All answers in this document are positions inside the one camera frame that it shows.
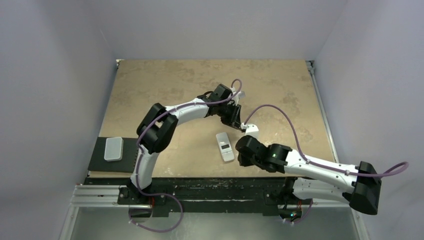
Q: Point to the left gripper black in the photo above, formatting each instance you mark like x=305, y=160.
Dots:
x=233, y=120

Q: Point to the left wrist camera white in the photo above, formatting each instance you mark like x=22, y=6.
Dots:
x=237, y=96

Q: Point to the aluminium frame rail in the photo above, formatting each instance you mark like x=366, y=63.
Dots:
x=95, y=196

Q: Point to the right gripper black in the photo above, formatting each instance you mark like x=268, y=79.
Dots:
x=242, y=153

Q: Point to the white plastic box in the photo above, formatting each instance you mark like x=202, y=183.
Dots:
x=113, y=150

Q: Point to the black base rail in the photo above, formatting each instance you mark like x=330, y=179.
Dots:
x=269, y=196

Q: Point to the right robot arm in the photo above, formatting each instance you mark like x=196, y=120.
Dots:
x=356, y=185

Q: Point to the red white remote control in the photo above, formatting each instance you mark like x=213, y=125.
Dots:
x=225, y=147

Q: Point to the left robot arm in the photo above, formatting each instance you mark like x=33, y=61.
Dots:
x=156, y=130

